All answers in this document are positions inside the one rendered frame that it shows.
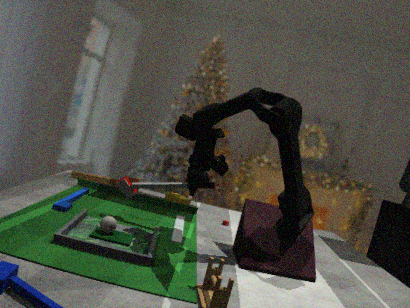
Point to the green putting mat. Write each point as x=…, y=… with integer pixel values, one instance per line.
x=28, y=234

